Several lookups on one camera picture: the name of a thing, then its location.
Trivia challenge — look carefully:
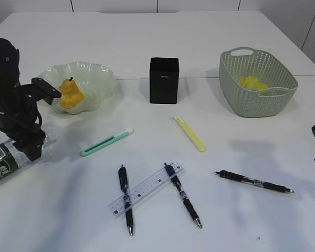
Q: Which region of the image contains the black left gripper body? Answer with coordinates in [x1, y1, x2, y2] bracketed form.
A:
[0, 35, 62, 144]

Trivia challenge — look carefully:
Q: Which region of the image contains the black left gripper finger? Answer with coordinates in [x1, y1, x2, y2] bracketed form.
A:
[13, 136, 45, 161]

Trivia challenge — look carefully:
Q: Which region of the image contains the clear water bottle green label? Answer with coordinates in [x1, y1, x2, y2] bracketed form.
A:
[0, 124, 57, 181]

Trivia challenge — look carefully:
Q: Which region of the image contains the yellow pear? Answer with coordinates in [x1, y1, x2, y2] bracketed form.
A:
[58, 77, 85, 109]

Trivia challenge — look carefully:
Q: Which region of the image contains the green wavy glass plate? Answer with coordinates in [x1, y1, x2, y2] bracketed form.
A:
[39, 61, 116, 114]

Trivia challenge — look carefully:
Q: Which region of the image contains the black pen left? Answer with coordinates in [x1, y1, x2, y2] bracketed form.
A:
[118, 165, 134, 237]

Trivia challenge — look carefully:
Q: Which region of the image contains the black pen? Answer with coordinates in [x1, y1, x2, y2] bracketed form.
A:
[118, 165, 134, 237]
[164, 163, 203, 228]
[215, 170, 294, 193]

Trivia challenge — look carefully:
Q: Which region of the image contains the green utility knife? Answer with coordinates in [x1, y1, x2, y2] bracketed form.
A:
[80, 128, 134, 157]

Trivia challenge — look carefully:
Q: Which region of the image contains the black pen right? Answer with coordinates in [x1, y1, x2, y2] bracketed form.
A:
[215, 170, 294, 193]

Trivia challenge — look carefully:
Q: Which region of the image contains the green woven plastic basket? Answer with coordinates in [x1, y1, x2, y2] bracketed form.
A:
[219, 47, 298, 118]

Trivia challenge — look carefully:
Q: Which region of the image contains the transparent plastic ruler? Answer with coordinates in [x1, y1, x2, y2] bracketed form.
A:
[108, 162, 184, 218]

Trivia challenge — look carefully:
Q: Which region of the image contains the yellow utility knife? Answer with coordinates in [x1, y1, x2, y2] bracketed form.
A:
[173, 117, 206, 152]

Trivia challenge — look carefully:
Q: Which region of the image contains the black pen middle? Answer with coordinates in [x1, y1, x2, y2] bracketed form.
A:
[164, 163, 203, 228]

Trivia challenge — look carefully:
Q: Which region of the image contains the black square pen holder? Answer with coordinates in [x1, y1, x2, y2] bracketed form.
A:
[149, 57, 180, 104]

